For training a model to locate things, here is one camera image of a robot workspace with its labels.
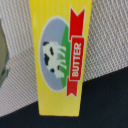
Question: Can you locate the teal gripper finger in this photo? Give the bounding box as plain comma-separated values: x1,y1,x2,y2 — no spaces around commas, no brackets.
0,19,9,87

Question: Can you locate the yellow box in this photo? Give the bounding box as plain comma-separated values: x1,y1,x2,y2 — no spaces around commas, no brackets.
29,0,93,117

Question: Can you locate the white striped placemat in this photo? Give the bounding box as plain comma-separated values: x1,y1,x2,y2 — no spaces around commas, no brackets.
0,0,128,117

